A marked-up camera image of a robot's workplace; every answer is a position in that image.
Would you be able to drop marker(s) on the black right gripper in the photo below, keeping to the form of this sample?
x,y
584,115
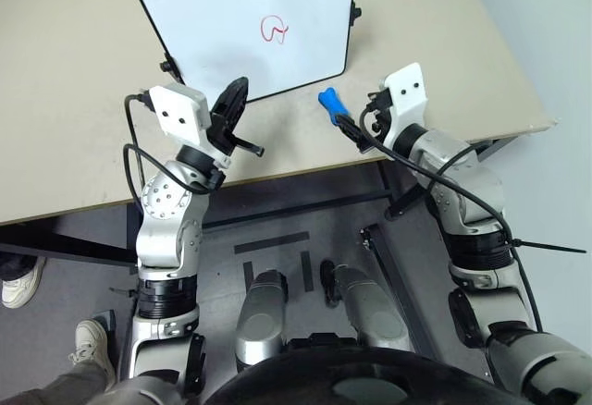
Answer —
x,y
381,109

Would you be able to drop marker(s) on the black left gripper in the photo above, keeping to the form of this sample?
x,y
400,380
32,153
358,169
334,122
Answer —
x,y
222,132

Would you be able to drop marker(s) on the blue board eraser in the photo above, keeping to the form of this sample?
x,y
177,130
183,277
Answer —
x,y
332,102

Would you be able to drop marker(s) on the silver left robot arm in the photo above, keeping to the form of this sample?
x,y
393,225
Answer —
x,y
164,220

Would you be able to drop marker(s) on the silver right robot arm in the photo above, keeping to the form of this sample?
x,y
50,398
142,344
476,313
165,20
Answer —
x,y
467,178

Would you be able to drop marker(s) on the black board stand knob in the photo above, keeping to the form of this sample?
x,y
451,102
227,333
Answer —
x,y
167,66
355,12

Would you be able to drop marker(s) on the long black floor tape strip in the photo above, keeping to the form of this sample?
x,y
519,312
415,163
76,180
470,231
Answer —
x,y
273,242

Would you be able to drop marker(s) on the short black floor tape strip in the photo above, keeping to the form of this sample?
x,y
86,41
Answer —
x,y
307,271
248,273

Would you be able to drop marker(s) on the silver right robot leg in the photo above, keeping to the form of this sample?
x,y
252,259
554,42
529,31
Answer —
x,y
370,308

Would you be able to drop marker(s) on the silver robot leg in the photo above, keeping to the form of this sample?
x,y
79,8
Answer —
x,y
370,308
261,312

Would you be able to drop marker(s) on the silver left robot leg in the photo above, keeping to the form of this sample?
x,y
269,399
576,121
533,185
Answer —
x,y
261,312

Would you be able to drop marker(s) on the black zip tie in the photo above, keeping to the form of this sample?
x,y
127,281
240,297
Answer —
x,y
550,246

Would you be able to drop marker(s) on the black rounded robot torso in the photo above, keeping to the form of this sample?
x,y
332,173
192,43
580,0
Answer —
x,y
361,379

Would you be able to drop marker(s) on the white sneaker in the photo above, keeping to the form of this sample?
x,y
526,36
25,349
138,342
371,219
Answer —
x,y
20,285
92,342

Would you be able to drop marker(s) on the grey trouser leg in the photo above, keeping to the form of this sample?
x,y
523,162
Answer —
x,y
55,386

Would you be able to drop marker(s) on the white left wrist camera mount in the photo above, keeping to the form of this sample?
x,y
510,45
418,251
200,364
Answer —
x,y
178,109

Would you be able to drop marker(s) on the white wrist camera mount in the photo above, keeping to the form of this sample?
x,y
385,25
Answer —
x,y
178,109
407,95

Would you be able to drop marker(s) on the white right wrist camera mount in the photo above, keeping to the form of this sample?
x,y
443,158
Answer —
x,y
407,95

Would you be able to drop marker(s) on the white board with black frame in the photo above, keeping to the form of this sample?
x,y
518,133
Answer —
x,y
222,21

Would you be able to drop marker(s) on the black floor rail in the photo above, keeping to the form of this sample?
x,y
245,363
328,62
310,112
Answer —
x,y
393,275

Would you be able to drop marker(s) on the black table frame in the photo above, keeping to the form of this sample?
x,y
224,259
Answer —
x,y
69,243

